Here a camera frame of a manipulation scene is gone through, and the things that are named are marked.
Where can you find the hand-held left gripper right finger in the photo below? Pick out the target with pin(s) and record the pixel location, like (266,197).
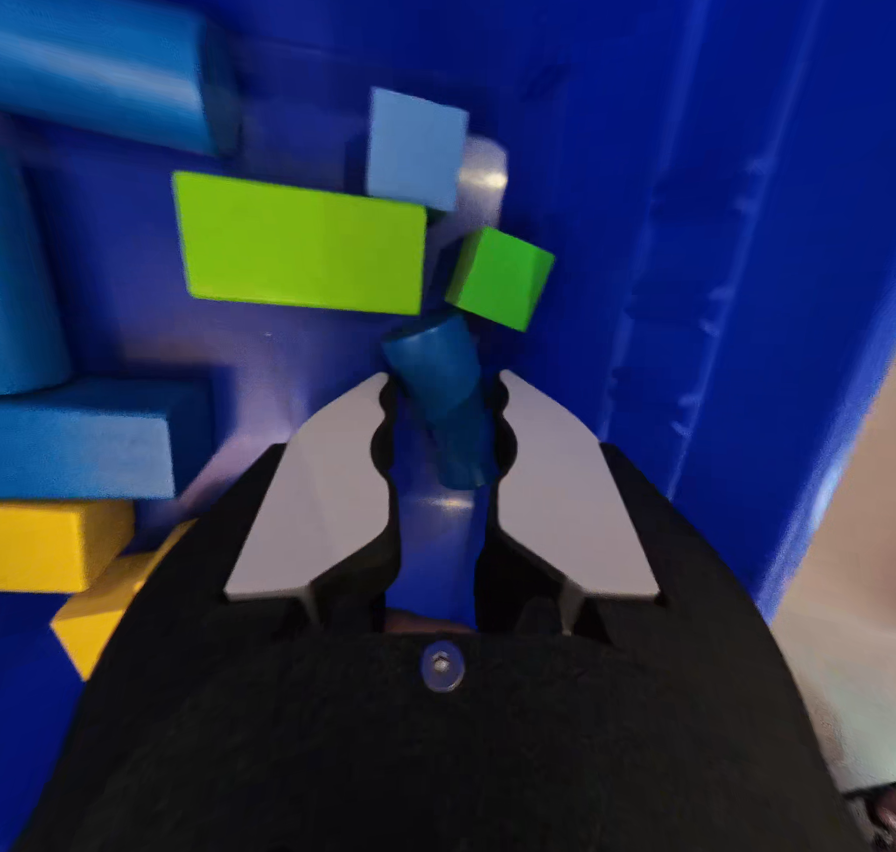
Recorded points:
(573,502)

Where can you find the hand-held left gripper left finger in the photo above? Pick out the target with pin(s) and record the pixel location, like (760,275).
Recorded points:
(315,502)

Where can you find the yellow wooden cube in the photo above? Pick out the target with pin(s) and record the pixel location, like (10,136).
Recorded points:
(112,614)

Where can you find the long green wooden block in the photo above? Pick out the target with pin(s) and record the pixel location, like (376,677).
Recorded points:
(301,243)

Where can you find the light blue wooden cube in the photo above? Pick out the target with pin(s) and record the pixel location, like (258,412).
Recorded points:
(416,149)

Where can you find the blue plastic bin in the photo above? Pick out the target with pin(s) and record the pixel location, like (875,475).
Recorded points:
(672,124)

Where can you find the small green wooden block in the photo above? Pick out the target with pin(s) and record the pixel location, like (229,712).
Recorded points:
(499,278)

